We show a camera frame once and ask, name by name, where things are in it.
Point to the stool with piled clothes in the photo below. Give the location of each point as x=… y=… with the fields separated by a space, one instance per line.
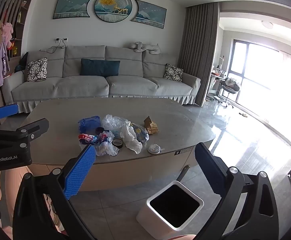
x=231 y=85

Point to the black tape roll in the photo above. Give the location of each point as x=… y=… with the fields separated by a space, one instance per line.
x=117 y=143

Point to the grey-brown curtain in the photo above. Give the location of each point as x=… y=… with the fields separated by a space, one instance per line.
x=195 y=55

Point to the white side desk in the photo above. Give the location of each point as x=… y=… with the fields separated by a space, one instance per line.
x=216 y=80

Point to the white round lid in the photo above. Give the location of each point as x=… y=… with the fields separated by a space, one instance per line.
x=154 y=148

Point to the clear printed plastic wrapper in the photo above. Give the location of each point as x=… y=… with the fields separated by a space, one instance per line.
x=105 y=147

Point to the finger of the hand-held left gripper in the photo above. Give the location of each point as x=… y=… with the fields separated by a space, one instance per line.
x=5 y=111
x=35 y=127

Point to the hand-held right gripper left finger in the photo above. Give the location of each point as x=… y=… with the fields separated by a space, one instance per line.
x=79 y=171

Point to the red blue snack wrapper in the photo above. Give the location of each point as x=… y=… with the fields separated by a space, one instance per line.
x=86 y=138

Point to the blue yellow printed plastic bag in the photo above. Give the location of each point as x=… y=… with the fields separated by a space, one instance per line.
x=140 y=132

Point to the wall socket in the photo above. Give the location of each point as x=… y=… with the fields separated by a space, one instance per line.
x=63 y=39

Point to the round ceiling light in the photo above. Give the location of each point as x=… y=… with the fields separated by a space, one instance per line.
x=268 y=24

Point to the round deer wall painting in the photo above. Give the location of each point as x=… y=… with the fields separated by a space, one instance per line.
x=113 y=6

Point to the clear plastic bag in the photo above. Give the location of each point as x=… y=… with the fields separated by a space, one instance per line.
x=113 y=122

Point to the pair of slippers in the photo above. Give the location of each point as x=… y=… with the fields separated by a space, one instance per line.
x=243 y=114

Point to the curved teal mountain painting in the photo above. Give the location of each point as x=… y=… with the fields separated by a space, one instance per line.
x=71 y=7
x=150 y=13

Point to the wooden shelf unit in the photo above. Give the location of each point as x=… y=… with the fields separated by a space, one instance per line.
x=20 y=25

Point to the black white floral cushion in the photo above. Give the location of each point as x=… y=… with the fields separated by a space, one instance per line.
x=36 y=70
x=173 y=72

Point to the white square waste bin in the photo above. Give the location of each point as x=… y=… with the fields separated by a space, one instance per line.
x=145 y=217

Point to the oval grey coffee table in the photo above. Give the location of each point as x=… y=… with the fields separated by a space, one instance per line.
x=160 y=140

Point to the grey fabric sofa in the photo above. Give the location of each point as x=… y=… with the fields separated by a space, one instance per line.
x=85 y=87

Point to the purple round cap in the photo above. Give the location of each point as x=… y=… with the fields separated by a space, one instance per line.
x=100 y=130

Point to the white crumpled paper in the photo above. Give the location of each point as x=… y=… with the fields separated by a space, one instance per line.
x=130 y=140

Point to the grey plush toy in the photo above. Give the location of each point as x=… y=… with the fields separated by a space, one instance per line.
x=145 y=47

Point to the brown crumpled paper carton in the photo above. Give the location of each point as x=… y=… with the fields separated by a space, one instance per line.
x=151 y=126

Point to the person's leg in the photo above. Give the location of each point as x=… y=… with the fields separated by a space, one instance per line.
x=9 y=200

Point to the light blue plastic scrap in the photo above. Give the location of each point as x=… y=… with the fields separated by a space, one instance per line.
x=116 y=133

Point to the pink hanging garment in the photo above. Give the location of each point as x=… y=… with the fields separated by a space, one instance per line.
x=7 y=32

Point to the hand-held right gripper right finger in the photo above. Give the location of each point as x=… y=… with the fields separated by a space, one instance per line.
x=206 y=166

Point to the blue mesh bag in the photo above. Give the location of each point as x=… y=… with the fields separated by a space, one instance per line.
x=89 y=123

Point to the teal rectangular cushion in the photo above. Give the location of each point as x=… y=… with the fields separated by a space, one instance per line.
x=99 y=68

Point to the large balcony window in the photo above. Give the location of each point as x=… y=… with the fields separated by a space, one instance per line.
x=255 y=67

